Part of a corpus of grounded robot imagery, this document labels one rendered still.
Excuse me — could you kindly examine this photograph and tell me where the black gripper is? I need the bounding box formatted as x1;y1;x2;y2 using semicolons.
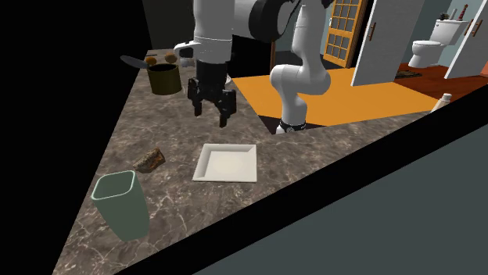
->
187;59;238;129

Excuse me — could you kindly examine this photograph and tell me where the olive green can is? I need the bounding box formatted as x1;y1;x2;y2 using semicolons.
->
147;62;183;97

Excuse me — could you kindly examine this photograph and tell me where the black robot stand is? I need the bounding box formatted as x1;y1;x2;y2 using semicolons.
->
259;114;328;135

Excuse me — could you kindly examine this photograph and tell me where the white square plate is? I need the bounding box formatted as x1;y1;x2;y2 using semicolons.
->
192;143;258;184

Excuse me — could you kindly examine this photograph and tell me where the brown bread piece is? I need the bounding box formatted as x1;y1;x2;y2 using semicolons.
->
132;147;167;174

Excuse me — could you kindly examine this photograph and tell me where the grey metal spoon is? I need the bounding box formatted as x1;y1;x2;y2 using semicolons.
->
119;54;150;70

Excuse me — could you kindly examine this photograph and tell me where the pale green square cup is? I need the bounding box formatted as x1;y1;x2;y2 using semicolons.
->
90;170;151;243

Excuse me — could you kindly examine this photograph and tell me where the wooden door with glass panes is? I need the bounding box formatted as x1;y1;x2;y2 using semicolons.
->
322;0;369;70

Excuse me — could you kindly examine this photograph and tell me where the dark floor mat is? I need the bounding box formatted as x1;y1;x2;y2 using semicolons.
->
393;69;423;80

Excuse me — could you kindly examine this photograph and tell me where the white toilet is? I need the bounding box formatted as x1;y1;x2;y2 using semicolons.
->
407;3;472;69

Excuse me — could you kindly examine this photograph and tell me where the white bottle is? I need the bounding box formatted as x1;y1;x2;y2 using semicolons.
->
430;92;454;113

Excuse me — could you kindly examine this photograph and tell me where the white door with brown handle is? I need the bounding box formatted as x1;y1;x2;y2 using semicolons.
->
350;0;426;88
443;0;488;80

